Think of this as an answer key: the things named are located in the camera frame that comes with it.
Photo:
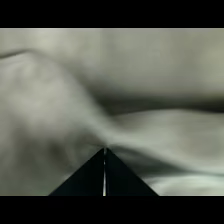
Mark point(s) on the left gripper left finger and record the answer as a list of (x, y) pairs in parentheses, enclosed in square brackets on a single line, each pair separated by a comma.
[(87, 180)]

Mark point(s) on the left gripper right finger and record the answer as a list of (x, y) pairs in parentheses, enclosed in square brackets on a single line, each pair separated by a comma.
[(125, 180)]

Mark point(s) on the orange-brown T-shirt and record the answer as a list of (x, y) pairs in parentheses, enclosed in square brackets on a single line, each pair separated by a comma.
[(50, 110)]

